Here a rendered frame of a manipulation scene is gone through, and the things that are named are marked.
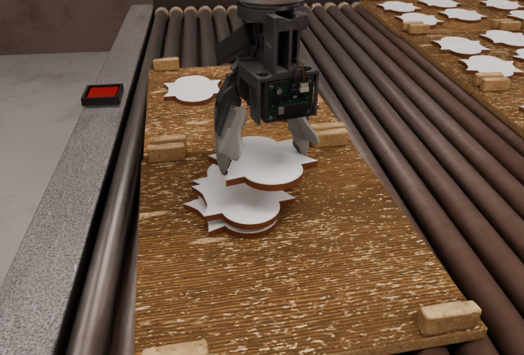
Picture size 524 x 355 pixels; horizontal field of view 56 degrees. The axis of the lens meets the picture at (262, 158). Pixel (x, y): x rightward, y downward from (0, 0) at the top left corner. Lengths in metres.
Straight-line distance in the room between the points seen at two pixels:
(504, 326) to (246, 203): 0.32
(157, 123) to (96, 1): 3.54
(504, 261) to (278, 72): 0.37
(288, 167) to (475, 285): 0.26
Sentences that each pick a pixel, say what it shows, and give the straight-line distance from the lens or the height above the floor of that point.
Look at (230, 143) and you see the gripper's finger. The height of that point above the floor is 1.06.
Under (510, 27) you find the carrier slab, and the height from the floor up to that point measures 0.95.
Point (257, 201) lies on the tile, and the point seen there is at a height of 0.97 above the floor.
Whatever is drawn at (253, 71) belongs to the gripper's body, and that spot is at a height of 1.15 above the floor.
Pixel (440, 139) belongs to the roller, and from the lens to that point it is 0.94.
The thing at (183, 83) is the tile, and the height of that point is 0.95.
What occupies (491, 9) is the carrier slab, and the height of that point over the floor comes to 0.94.
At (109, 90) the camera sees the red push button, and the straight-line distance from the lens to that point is 1.12.
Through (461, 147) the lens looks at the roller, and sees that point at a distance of 0.95.
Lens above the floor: 1.33
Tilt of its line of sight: 30 degrees down
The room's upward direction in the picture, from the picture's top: straight up
